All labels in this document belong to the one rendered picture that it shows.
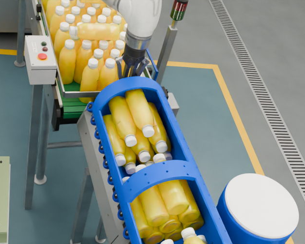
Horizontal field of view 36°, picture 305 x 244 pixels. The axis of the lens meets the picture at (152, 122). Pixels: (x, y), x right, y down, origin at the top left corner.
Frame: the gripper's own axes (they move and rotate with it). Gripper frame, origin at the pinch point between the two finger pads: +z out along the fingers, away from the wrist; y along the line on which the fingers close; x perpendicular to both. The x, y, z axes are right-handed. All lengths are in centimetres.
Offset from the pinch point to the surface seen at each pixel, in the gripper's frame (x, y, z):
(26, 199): -28, 28, 106
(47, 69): -20.3, 25.7, 8.3
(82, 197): -1, 8, 71
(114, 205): 36.8, 9.3, 23.1
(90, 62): -20.8, 8.4, 5.1
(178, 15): -45, -37, -3
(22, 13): -153, 18, 71
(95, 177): 19.0, 11.3, 29.6
